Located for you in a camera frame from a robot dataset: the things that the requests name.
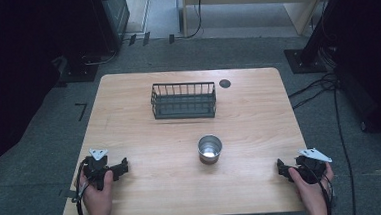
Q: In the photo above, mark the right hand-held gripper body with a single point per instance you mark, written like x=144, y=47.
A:
x=312, y=168

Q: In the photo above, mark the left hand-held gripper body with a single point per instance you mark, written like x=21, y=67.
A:
x=97, y=165

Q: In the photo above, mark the person's right hand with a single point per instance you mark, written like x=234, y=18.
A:
x=309, y=192

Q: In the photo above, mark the person's left hand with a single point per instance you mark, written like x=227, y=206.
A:
x=98, y=201

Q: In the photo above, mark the metal cup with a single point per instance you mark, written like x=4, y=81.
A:
x=210, y=149

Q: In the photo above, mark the round black table grommet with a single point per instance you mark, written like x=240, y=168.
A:
x=224, y=83

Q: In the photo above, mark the black curtain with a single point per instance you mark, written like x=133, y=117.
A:
x=15, y=64
x=372, y=49

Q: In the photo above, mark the dark equipment cabinet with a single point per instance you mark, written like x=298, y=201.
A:
x=117, y=15

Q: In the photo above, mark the black stand base plate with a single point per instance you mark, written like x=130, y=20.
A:
x=304, y=62
x=79, y=74

